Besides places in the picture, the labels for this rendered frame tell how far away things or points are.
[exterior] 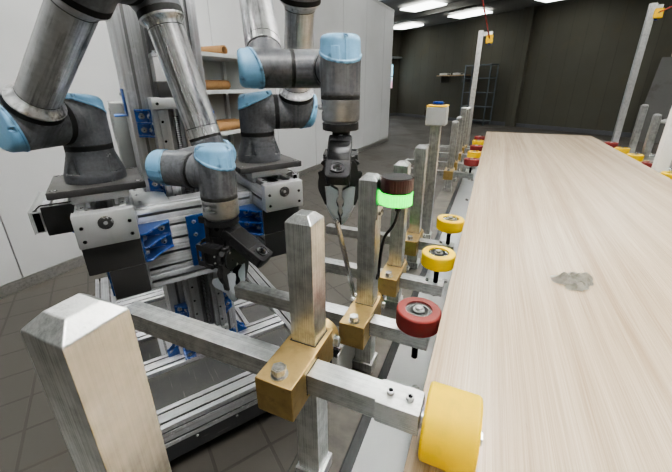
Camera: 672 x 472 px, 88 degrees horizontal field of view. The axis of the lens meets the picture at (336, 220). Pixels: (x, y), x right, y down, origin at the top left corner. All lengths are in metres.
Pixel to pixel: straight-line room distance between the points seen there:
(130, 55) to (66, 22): 0.46
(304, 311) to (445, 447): 0.21
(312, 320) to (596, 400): 0.39
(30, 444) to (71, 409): 1.73
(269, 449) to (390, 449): 0.84
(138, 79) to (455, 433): 1.24
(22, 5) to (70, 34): 2.24
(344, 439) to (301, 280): 0.38
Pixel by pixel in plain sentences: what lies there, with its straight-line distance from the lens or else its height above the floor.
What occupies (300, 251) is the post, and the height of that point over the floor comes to 1.10.
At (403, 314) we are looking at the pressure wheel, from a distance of 0.65.
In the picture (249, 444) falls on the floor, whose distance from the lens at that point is 1.62.
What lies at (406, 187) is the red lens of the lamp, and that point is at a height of 1.12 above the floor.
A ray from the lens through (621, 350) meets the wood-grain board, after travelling 0.72.
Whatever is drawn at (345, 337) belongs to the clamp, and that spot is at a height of 0.84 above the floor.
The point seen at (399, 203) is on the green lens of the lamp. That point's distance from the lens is 0.60.
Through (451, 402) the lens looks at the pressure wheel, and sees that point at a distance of 0.42.
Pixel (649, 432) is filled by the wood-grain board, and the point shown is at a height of 0.90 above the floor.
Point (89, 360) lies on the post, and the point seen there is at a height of 1.16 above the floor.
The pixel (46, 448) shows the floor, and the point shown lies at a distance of 1.93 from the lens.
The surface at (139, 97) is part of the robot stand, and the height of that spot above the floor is 1.25.
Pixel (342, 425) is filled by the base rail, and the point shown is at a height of 0.70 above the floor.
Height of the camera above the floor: 1.28
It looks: 21 degrees down
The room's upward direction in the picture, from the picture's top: straight up
